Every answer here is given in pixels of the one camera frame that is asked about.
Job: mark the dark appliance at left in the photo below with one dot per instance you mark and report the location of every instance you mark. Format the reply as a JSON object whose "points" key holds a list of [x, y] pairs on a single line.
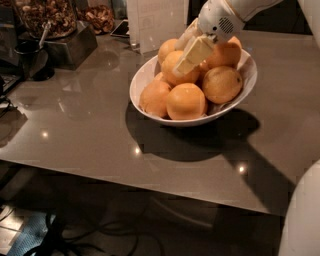
{"points": [[11, 72]]}

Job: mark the bowl of dried snacks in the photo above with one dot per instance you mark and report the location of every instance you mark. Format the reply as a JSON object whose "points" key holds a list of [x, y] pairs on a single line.
{"points": [[100, 17]]}

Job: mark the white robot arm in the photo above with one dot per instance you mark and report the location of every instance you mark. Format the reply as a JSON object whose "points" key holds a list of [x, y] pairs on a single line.
{"points": [[301, 232]]}

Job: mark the glass jar of nuts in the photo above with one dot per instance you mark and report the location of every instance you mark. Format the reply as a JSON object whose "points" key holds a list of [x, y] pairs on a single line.
{"points": [[35, 14]]}

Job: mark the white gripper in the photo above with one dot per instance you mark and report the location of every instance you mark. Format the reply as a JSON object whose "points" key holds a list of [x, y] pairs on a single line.
{"points": [[218, 22]]}

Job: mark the orange fruit hidden centre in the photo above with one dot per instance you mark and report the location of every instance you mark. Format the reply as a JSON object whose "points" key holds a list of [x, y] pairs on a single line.
{"points": [[203, 68]]}

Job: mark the orange fruit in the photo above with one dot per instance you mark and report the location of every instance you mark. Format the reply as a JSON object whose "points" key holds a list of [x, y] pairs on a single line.
{"points": [[174, 77], [186, 102], [153, 98], [222, 84], [225, 54], [166, 48]]}

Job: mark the white spoon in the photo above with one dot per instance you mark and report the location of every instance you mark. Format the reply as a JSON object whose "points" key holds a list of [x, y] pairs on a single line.
{"points": [[46, 28]]}

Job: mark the blue floor mat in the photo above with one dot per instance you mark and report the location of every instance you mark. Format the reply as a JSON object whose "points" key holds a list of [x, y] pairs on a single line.
{"points": [[32, 235]]}

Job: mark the smartphone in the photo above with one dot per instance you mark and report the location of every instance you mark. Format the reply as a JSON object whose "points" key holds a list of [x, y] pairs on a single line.
{"points": [[121, 30]]}

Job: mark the white ceramic bowl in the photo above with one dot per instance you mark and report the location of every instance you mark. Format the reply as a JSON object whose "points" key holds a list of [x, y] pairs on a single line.
{"points": [[141, 79]]}

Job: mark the black cup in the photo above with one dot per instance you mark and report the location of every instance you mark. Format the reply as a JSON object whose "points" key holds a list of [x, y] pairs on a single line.
{"points": [[35, 61]]}

